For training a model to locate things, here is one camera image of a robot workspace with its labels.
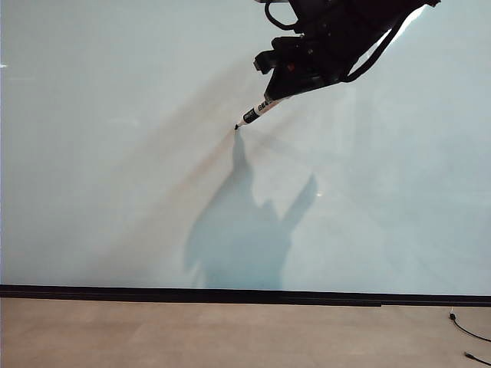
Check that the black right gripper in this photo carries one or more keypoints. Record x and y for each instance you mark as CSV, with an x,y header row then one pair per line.
x,y
326,53

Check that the white whiteboard marker pen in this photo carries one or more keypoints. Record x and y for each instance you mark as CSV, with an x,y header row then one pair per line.
x,y
255,112

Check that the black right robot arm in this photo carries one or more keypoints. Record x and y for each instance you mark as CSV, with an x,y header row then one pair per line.
x,y
345,13

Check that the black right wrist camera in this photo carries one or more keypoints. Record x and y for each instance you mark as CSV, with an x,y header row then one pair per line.
x,y
276,55

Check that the whiteboard with black frame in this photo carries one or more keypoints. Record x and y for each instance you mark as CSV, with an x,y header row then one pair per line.
x,y
115,172

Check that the black table edge rail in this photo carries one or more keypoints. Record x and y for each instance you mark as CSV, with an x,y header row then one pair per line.
x,y
333,301

